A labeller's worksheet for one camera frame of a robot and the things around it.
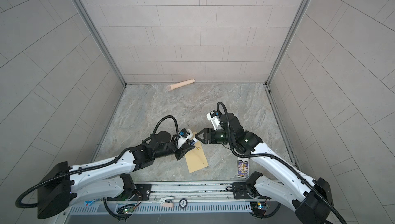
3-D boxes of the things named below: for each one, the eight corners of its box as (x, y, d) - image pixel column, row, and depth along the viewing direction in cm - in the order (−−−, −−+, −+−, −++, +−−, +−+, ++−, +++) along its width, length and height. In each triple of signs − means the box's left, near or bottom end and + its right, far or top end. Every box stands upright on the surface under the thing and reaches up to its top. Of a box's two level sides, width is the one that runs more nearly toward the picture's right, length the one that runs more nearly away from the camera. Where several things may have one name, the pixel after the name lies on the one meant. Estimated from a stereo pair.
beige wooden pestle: (167, 90, 113) (166, 88, 111) (166, 88, 115) (165, 85, 113) (195, 82, 119) (194, 79, 117) (193, 80, 121) (193, 77, 119)
